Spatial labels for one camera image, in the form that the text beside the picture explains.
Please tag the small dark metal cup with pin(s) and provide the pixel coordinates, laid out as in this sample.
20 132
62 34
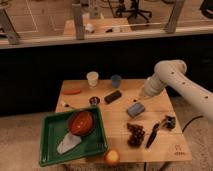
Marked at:
94 101

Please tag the black rectangular block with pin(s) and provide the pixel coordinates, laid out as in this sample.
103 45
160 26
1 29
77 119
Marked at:
112 97

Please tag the green plastic tray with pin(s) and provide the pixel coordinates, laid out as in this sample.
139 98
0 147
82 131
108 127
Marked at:
55 127

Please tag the blue plastic cup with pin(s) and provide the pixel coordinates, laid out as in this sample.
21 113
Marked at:
115 81

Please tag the bunch of dark grapes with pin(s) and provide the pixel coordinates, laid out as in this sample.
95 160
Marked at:
137 135

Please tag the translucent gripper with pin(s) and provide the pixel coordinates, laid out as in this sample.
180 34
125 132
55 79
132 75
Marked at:
142 94

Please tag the yellow orange fruit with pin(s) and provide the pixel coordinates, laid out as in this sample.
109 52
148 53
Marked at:
112 157

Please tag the grey left railing post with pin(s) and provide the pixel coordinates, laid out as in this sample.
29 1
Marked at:
8 28

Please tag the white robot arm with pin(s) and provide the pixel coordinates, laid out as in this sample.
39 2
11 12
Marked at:
172 73

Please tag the grey right railing post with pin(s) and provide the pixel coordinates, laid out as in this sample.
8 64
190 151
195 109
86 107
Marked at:
175 14

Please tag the blue sponge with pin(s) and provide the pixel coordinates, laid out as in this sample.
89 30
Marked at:
135 109

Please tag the red-brown bowl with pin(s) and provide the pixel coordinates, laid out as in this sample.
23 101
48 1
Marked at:
81 123

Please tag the grey railing post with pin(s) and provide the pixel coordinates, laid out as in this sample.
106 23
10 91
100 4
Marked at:
78 22
175 14
8 28

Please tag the wooden background table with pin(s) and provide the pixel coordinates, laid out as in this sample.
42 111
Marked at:
98 26

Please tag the white paper cup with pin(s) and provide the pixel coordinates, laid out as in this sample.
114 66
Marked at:
92 78

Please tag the black office chair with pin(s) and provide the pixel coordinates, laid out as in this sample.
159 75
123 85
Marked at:
133 11

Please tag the white crumpled cloth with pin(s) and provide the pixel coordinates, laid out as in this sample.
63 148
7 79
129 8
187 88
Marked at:
69 142

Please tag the grey middle railing post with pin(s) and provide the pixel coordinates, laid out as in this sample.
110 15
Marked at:
78 22

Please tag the small dark toy object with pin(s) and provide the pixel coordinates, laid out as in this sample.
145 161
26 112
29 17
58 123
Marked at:
169 122

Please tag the black handled knife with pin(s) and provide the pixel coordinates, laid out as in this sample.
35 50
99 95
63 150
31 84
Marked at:
153 135

